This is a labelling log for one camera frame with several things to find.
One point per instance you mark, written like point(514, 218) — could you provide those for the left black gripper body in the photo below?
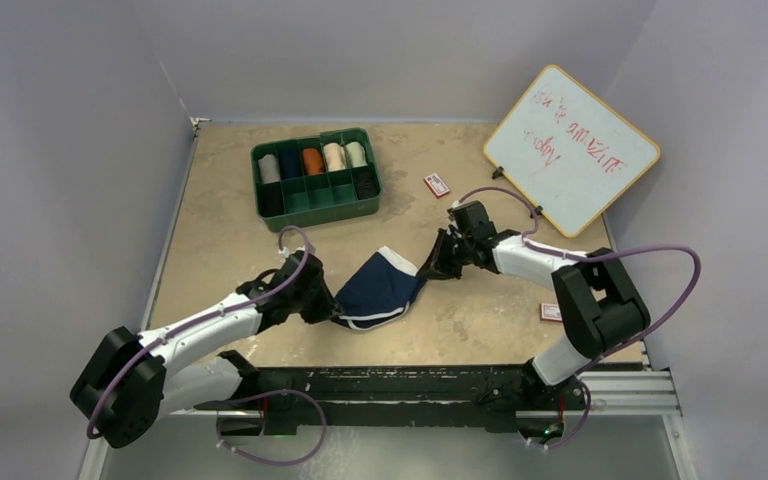
point(313, 305)

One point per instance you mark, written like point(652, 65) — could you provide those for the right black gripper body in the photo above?
point(465, 243)

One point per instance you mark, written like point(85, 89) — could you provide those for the navy white underwear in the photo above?
point(381, 291)

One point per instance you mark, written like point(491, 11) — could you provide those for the black striped underwear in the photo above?
point(366, 184)

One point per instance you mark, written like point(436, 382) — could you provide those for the green divided storage tray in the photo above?
point(313, 200)

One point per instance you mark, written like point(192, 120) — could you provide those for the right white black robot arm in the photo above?
point(599, 304)

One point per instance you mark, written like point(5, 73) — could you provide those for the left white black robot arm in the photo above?
point(133, 379)

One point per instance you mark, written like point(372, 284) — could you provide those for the navy rolled underwear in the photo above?
point(290, 163)

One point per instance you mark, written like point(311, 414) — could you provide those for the orange rolled underwear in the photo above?
point(313, 161)

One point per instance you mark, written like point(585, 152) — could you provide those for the grey rolled underwear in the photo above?
point(269, 169)

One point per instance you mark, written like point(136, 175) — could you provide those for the pale green rolled underwear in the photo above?
point(355, 154)

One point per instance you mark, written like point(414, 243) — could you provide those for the beige rolled underwear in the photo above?
point(335, 157)

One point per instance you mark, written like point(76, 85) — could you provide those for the small red white box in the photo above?
point(436, 185)

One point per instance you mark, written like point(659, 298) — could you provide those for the whiteboard with red writing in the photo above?
point(568, 152)

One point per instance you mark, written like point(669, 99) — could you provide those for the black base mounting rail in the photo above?
point(504, 398)

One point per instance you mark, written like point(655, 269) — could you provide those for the aluminium frame rail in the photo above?
point(613, 389)

